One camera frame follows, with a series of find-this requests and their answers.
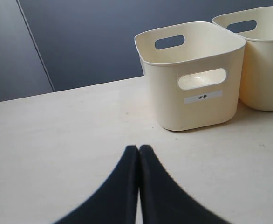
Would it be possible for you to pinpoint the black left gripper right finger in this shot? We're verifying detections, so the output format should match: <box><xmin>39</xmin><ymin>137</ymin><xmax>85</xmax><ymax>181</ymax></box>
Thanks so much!
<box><xmin>139</xmin><ymin>145</ymin><xmax>227</xmax><ymax>224</ymax></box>

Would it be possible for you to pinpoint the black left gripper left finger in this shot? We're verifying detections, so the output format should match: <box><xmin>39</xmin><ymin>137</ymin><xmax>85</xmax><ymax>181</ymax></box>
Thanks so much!
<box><xmin>55</xmin><ymin>145</ymin><xmax>139</xmax><ymax>224</ymax></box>

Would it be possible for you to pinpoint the cream left plastic bin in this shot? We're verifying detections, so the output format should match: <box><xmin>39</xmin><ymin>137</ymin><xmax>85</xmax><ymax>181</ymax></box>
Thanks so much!
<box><xmin>135</xmin><ymin>21</ymin><xmax>246</xmax><ymax>131</ymax></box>

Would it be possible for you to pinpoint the cream plastic bin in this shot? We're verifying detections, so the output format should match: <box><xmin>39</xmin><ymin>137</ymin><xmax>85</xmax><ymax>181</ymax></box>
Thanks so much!
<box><xmin>212</xmin><ymin>6</ymin><xmax>273</xmax><ymax>111</ymax></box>
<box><xmin>135</xmin><ymin>21</ymin><xmax>246</xmax><ymax>131</ymax></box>

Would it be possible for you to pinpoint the cream middle plastic bin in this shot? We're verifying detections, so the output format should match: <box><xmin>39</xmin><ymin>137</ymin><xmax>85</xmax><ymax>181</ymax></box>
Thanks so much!
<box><xmin>212</xmin><ymin>6</ymin><xmax>273</xmax><ymax>111</ymax></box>

